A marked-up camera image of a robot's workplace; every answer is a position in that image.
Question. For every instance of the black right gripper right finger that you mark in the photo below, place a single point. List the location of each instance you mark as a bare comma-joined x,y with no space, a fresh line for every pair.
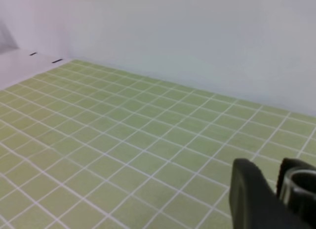
287,164

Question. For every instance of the clear glass test tube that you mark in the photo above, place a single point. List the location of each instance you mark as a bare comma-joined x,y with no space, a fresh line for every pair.
298,191

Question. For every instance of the green grid tablecloth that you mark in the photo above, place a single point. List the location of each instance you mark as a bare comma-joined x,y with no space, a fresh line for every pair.
88,147

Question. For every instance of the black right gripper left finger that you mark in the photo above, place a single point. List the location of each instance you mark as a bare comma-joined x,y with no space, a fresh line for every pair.
254,205

